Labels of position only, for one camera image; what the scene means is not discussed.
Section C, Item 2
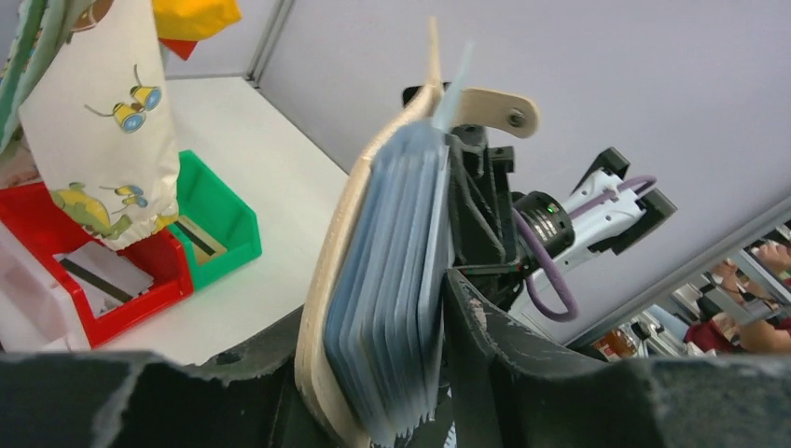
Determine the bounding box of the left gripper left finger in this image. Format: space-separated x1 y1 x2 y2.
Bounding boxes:
1 310 332 447

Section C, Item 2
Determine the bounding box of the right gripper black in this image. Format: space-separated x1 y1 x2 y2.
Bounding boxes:
425 88 526 309

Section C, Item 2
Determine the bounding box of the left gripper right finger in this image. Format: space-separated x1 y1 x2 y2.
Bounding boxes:
443 269 790 447

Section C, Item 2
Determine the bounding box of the beige card holder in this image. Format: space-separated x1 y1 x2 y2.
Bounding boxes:
294 17 541 448

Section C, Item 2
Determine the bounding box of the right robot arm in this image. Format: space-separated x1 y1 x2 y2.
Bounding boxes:
452 88 677 322

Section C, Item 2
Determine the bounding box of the gold card with stripe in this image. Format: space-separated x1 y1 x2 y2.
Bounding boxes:
175 215 228 266

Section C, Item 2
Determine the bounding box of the clear plastic bin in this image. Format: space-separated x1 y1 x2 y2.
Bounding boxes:
0 219 91 354

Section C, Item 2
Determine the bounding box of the green plastic bin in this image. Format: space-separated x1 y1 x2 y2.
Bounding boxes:
168 150 262 291

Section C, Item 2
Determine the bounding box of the red plastic bin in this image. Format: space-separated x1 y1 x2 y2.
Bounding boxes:
1 183 194 349

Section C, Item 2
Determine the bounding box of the yellow patterned garment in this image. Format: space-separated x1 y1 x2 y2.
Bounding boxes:
1 0 241 250

